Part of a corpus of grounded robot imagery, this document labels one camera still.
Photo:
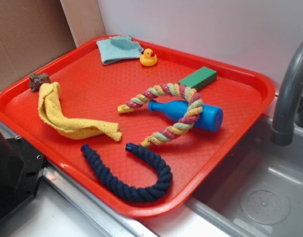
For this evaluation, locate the red plastic tray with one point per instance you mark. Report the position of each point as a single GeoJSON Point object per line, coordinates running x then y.
{"type": "Point", "coordinates": [92, 90]}

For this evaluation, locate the light blue cloth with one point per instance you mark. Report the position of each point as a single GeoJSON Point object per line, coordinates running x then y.
{"type": "Point", "coordinates": [118, 48]}

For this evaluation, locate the yellow rubber duck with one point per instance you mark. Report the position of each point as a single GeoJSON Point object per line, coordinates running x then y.
{"type": "Point", "coordinates": [148, 58]}

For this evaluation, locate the blue plastic bottle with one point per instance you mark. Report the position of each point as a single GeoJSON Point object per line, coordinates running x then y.
{"type": "Point", "coordinates": [210, 119]}

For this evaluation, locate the green wooden block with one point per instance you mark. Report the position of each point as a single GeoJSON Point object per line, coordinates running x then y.
{"type": "Point", "coordinates": [199, 78]}

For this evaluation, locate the grey faucet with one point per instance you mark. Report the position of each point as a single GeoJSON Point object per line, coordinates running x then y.
{"type": "Point", "coordinates": [289, 106]}

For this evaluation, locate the brown cardboard panel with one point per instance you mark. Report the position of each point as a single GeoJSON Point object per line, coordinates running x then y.
{"type": "Point", "coordinates": [32, 34]}

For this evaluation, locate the brown rock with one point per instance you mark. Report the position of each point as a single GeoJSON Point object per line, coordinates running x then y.
{"type": "Point", "coordinates": [36, 80]}

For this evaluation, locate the grey sink basin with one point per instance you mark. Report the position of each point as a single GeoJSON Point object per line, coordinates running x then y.
{"type": "Point", "coordinates": [257, 189]}

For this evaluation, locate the yellow cloth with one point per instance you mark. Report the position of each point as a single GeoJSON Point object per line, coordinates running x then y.
{"type": "Point", "coordinates": [50, 112]}

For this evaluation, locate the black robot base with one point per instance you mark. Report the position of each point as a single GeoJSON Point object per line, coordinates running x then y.
{"type": "Point", "coordinates": [21, 167]}

